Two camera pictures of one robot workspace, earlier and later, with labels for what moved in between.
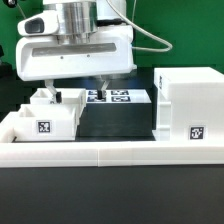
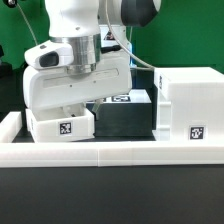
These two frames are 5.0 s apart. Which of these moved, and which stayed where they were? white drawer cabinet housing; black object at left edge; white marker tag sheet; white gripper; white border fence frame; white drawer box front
Moved: white gripper; white drawer box front
Stayed: white drawer cabinet housing; white border fence frame; black object at left edge; white marker tag sheet
